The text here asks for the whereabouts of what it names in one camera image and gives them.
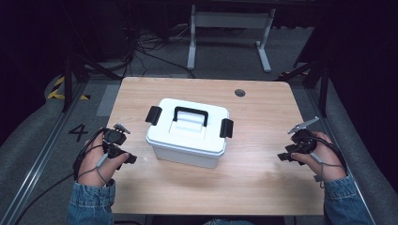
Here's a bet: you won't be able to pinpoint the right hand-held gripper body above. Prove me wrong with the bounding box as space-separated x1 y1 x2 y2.
286 115 321 155

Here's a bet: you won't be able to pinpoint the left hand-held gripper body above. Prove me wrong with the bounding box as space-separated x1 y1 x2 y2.
102 122 131 158

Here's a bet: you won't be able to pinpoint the white storage box black handle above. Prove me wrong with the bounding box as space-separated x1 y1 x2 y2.
145 97 235 170

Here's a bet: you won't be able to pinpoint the person's right hand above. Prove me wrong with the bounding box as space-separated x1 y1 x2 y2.
290 130 348 183

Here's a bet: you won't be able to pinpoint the person's left hand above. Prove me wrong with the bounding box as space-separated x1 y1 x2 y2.
76 132 130 188

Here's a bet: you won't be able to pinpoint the black tripod stand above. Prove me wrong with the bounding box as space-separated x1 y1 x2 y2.
274 57 330 119
60 52 124 113

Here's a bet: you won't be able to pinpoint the yellow black floor tape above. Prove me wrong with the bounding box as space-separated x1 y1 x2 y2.
46 76 92 101

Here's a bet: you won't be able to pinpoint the person's denim lap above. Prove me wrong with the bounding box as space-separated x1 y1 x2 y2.
202 217 255 225

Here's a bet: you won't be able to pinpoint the grey right wrist strap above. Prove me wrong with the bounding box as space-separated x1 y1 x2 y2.
311 151 345 189

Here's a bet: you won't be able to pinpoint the grey wrist strap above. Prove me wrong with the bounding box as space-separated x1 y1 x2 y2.
77 151 110 186
311 151 345 189

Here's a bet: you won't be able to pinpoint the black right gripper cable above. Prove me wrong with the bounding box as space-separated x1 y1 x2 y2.
306 136 347 173

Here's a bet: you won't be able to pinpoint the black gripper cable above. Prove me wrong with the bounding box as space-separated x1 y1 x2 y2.
13 127 107 225
306 136 347 173

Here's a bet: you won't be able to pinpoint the grey left wrist strap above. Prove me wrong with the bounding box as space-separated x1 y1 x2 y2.
77 151 110 186

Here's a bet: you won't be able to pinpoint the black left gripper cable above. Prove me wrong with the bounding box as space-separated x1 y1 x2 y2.
13 127 107 225

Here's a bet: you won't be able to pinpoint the black floor cables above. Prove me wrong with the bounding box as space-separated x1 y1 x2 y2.
123 26 196 80

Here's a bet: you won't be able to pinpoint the grey metal table frame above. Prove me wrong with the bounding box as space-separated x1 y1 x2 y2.
186 4 277 74

